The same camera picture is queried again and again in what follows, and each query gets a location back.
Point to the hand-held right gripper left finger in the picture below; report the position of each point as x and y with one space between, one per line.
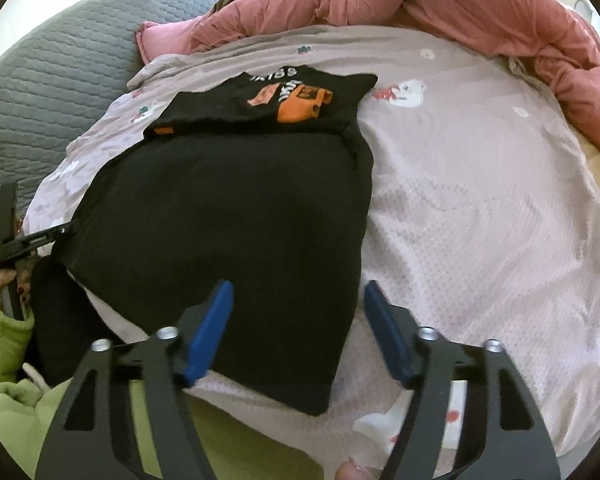
210 335

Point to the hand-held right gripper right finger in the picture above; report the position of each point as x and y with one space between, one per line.
385 335

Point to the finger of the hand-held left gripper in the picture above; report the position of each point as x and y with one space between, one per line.
8 210
50 235

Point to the black t-shirt orange print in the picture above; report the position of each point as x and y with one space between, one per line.
220 210

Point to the person's left forearm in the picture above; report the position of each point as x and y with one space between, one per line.
0 340

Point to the person's right hand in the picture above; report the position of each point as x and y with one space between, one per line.
355 472

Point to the black pants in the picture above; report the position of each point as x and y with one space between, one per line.
65 320

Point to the green jacket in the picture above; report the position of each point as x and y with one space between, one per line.
240 450

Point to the grey quilted headboard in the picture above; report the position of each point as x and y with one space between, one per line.
55 85

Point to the mauve printed blanket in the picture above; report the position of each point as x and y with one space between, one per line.
480 210

